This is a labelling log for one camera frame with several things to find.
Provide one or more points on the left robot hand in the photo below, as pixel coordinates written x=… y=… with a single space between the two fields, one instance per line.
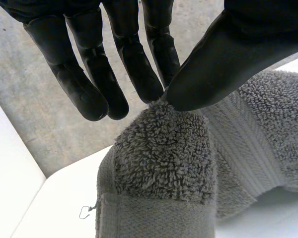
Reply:
x=233 y=62

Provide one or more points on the grey towel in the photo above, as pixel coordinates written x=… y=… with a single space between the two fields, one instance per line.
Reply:
x=161 y=158

